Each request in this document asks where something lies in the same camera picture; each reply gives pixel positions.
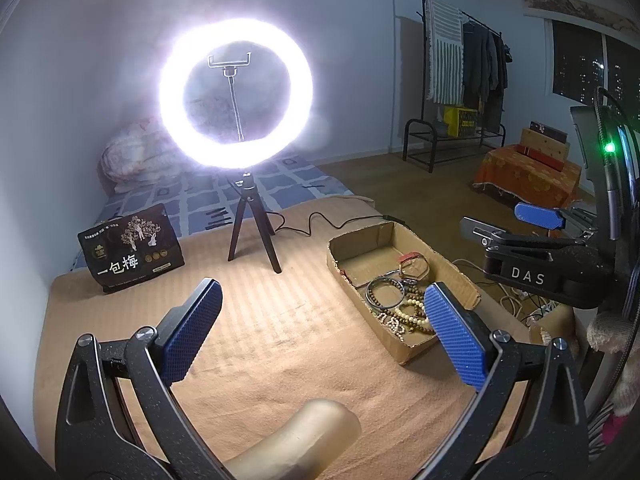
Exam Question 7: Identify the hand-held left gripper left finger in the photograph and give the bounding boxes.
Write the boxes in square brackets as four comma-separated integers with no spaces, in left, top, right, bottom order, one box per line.
[55,277,236,480]

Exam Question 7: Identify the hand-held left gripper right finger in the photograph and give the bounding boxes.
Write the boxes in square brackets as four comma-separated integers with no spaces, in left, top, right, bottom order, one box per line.
[419,281,591,480]

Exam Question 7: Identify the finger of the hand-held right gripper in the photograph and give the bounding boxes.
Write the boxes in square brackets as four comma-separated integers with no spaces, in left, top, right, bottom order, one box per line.
[514,201,598,237]
[460,216,586,256]

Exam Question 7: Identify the beige bead bracelet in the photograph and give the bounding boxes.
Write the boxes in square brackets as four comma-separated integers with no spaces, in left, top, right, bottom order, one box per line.
[395,296,432,327]

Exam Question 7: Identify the dark bead bracelet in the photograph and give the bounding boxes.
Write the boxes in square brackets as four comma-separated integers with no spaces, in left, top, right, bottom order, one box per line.
[366,276,406,309]

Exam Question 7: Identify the cardboard box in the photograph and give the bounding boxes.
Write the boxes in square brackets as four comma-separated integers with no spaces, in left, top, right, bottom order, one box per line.
[326,221,482,367]

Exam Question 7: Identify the orange covered stool with boxes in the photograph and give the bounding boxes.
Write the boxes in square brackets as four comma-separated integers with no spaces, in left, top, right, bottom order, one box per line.
[472,144,582,209]

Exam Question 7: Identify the red box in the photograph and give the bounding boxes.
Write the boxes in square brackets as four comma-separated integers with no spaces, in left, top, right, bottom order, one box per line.
[517,145,566,171]

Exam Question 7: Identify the tan box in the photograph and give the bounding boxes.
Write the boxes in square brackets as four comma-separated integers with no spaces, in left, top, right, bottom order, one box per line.
[520,127,571,162]

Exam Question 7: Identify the dark flat box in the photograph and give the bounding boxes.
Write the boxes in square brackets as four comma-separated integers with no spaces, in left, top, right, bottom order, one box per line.
[530,121,568,143]

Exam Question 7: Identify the black printed bag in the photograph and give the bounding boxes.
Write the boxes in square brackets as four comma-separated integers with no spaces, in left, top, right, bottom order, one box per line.
[77,203,186,295]

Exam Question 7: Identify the beige plush toy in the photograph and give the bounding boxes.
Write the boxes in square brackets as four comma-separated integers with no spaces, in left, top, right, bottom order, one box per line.
[587,310,640,416]

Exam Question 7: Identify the yellow crate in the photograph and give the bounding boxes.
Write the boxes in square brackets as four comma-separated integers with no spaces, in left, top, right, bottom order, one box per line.
[443,105,480,137]

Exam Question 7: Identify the black clothes rack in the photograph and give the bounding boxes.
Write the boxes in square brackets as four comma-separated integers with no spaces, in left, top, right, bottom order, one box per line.
[402,0,513,173]

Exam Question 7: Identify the black tripod stand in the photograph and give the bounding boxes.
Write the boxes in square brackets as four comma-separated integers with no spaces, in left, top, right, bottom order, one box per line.
[227,172,282,275]

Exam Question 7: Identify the window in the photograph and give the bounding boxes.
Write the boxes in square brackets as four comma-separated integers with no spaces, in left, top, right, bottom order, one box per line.
[550,20,640,121]

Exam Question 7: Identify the beige rounded object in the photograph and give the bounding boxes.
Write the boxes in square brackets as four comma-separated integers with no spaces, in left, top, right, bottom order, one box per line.
[220,399,362,480]

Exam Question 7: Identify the dark hanging clothes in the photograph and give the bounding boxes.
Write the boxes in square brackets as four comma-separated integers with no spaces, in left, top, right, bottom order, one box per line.
[461,22,513,131]

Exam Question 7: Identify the blue checked bedsheet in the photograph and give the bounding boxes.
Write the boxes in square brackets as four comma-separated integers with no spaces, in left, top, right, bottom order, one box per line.
[67,157,353,273]

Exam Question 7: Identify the pink cloth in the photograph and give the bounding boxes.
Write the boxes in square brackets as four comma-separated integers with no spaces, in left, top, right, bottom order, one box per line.
[602,412,627,447]

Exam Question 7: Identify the patterned pillow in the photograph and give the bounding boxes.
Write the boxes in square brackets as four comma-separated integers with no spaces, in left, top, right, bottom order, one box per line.
[97,117,186,196]

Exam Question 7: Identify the striped towel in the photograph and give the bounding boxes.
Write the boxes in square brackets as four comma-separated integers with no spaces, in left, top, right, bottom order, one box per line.
[426,0,465,103]

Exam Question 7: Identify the patterned window valance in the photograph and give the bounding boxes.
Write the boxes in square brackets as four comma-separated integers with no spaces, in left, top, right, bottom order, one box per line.
[520,0,640,36]

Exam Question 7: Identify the metal phone holder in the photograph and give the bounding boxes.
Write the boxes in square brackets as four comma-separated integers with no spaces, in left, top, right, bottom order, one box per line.
[206,51,252,142]

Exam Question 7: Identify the black power cable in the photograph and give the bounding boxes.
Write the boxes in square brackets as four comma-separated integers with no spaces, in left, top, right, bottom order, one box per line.
[265,199,407,236]

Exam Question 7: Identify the round ring light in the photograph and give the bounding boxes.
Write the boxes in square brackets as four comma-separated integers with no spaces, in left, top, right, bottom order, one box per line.
[159,19,317,171]

